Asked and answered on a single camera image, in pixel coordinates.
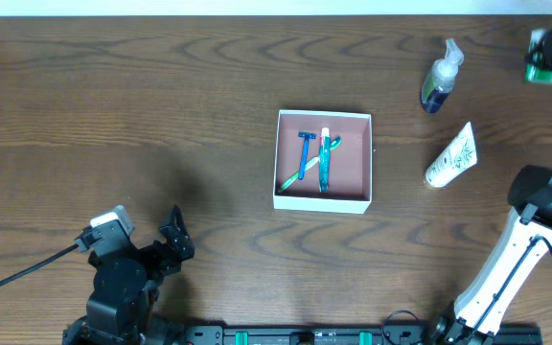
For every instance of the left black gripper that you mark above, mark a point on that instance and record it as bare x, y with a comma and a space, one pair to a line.
162, 255

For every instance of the green Dettol soap box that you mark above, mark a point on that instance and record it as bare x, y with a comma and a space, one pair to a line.
534, 74

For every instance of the blue disposable razor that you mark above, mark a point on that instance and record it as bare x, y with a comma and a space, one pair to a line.
307, 137

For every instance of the Colgate toothpaste tube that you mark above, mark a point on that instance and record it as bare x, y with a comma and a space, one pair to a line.
324, 159

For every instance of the green white toothbrush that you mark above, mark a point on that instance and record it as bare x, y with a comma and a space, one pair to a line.
335, 143

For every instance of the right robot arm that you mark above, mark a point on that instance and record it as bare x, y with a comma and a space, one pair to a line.
527, 236

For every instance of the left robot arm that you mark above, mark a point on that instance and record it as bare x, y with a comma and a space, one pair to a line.
127, 280

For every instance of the clear pump soap bottle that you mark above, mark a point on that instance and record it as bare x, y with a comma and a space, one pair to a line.
440, 80

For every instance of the white leaf-print lotion tube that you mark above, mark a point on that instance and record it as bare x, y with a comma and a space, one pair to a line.
457, 157

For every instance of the white box with pink interior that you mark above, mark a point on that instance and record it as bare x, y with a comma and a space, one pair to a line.
351, 165

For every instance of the black mounting rail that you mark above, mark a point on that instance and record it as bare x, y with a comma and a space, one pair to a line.
399, 328

